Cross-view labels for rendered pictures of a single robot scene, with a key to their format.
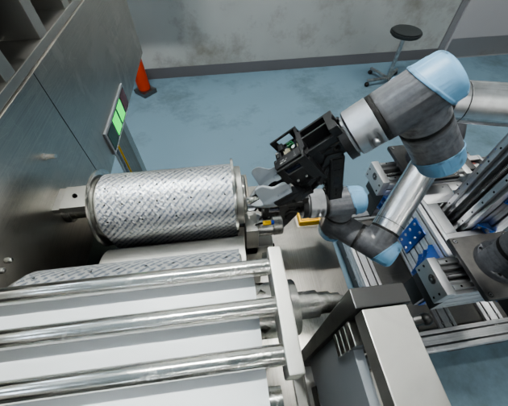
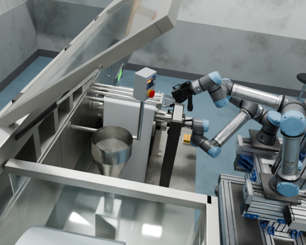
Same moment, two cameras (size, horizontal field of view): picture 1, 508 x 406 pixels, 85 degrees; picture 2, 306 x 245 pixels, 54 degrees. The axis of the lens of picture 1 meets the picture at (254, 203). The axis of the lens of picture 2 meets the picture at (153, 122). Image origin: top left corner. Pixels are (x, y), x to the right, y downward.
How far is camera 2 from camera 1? 127 cm
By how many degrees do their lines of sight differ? 19
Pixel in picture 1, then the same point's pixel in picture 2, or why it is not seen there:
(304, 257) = (180, 152)
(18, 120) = not seen: hidden behind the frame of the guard
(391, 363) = (176, 109)
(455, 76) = (215, 77)
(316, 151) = (183, 90)
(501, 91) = (245, 89)
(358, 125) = (194, 84)
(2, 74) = not seen: hidden behind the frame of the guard
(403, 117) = (205, 84)
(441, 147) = (216, 96)
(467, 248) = (266, 178)
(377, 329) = (176, 106)
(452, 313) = not seen: outside the picture
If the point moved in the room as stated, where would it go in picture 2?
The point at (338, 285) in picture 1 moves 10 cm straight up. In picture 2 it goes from (192, 165) to (195, 153)
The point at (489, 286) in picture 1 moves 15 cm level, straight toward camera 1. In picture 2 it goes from (269, 193) to (247, 193)
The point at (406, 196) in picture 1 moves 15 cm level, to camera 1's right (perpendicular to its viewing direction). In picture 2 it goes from (226, 129) to (250, 135)
